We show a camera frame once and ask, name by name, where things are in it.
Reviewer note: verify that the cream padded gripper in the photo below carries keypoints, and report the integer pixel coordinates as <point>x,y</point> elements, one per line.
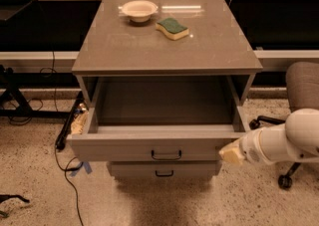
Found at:
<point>251,150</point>

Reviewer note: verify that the grey top drawer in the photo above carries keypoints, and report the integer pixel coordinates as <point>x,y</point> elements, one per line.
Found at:
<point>130,117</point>

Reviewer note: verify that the grey drawer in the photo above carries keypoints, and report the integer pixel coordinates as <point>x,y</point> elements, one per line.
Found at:
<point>130,117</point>
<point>202,169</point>

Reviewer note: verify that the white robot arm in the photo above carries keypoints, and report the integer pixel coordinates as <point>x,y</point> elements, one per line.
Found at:
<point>296,140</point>

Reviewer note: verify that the grey lower drawer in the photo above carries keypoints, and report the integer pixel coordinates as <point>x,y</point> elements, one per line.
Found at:
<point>202,169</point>

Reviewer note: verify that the grey drawer cabinet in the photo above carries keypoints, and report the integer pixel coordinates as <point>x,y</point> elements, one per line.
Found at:
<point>215,46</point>

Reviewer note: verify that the green yellow sponge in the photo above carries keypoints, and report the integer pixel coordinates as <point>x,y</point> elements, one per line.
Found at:
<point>172,29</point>

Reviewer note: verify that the blue tape on floor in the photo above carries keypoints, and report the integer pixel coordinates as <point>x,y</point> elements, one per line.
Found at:
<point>83,165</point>

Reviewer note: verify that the crumpled yellow packet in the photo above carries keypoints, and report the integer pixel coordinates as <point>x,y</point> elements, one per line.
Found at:
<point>79,119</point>

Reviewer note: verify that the black power strip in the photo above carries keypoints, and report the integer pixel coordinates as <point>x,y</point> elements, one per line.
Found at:
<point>61,139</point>

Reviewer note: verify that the white paper bowl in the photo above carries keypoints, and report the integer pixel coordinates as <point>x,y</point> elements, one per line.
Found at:
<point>139,11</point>

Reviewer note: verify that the black top drawer handle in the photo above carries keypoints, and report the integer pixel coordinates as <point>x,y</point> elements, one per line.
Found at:
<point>166,156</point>

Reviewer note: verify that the black drawer handle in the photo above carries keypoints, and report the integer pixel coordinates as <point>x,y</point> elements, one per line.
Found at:
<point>166,156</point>
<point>164,173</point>

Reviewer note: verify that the black lower drawer handle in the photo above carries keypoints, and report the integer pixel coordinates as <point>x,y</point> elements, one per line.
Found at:
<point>164,173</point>

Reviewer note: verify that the black desk leg frame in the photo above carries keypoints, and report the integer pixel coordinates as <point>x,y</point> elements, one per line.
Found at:
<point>23,109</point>

